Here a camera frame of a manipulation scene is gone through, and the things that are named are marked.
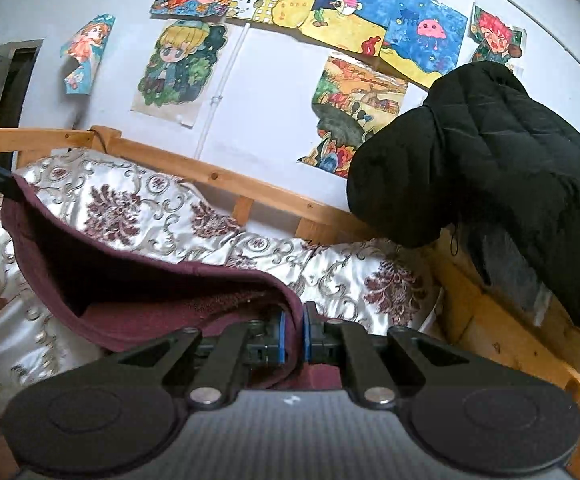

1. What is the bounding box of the dark wall niche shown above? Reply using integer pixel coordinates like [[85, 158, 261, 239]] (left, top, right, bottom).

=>
[[0, 38, 45, 172]]

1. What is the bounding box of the blond boy anime drawing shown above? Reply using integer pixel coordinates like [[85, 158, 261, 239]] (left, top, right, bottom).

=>
[[130, 20, 229, 127]]

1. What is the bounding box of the black puffer jacket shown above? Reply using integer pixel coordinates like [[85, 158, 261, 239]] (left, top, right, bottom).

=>
[[346, 62, 580, 327]]

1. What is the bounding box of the red-haired character drawing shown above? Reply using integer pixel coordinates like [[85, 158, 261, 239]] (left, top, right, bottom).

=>
[[468, 4, 526, 76]]

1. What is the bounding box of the autumn landscape painting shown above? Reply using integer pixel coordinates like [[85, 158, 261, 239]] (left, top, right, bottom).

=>
[[299, 53, 408, 178]]

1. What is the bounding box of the floral satin bed cover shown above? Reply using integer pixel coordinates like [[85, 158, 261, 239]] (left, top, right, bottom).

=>
[[0, 150, 440, 418]]

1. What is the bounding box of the maroon knit sweater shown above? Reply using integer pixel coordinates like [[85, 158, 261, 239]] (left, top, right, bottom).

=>
[[2, 176, 341, 389]]

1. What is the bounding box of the wooden bed frame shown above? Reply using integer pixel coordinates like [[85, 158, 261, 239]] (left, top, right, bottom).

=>
[[0, 123, 580, 480]]

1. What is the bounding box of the blue sea jellyfish painting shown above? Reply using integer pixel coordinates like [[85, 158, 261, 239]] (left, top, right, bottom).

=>
[[299, 0, 468, 88]]

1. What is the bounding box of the small orange-haired girl cutout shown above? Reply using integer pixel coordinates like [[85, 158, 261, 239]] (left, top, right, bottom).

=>
[[59, 13, 115, 96]]

